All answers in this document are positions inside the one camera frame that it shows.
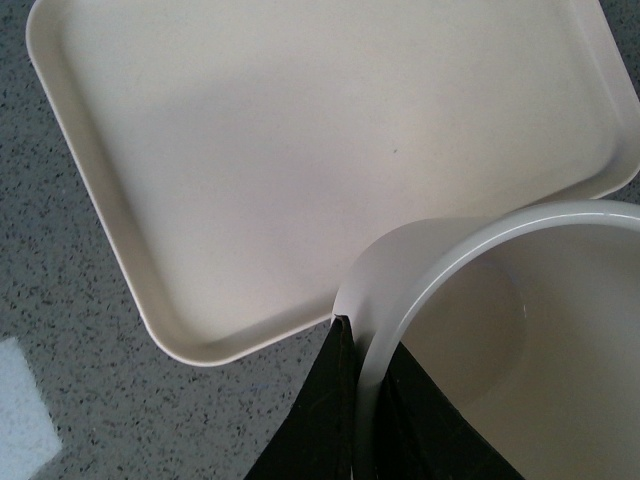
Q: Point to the white smiley mug black handle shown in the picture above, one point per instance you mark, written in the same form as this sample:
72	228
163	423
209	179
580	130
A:
528	323

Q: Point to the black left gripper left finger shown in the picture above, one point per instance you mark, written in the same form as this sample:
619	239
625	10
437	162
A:
315	441

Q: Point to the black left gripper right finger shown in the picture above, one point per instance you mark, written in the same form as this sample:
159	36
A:
423	436

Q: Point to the cream rectangular tray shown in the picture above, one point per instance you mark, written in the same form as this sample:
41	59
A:
242	154

